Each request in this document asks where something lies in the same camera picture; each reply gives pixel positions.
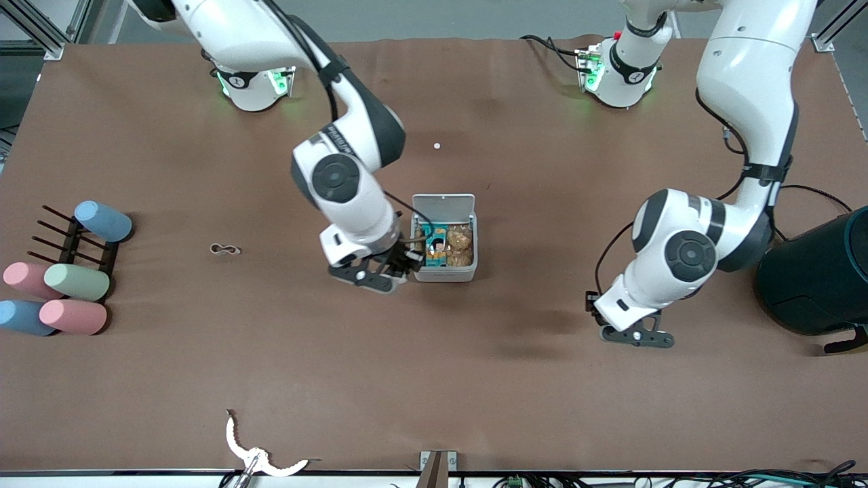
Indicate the grey lidded storage box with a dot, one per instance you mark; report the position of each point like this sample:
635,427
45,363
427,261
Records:
444,274

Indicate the white binder clip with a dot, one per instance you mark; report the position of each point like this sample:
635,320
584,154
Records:
225,249

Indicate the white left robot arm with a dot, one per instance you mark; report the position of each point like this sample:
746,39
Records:
685,251

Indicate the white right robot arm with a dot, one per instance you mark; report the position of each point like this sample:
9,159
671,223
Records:
339,176

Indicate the brown crumpled trash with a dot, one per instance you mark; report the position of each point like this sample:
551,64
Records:
461,245

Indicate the teal snack packet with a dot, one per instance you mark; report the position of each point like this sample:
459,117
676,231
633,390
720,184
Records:
437,245

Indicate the green lit base connector box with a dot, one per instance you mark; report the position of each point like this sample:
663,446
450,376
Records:
588,68
282,80

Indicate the dark teal cylinder container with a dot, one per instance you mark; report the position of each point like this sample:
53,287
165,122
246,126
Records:
817,285

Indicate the white curved serrated strip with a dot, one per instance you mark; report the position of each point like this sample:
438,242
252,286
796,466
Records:
234,444

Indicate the blue foam cylinder on rack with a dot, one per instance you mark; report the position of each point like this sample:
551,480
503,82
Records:
103,221

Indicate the green foam cylinder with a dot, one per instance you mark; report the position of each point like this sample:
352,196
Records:
76,282

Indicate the black peg cup rack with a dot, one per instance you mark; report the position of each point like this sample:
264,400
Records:
71,247

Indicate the pink foam cylinder lower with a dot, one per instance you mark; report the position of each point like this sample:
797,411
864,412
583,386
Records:
73,316

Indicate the pink foam cylinder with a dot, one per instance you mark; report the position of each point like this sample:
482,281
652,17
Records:
27,279
73,316

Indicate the pink foam cylinder upper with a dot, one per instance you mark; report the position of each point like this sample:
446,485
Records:
27,279

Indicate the blue foam cylinder lower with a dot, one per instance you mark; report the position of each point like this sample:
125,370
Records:
24,317

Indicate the metal mount bracket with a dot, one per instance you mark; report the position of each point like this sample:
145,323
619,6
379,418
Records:
437,468

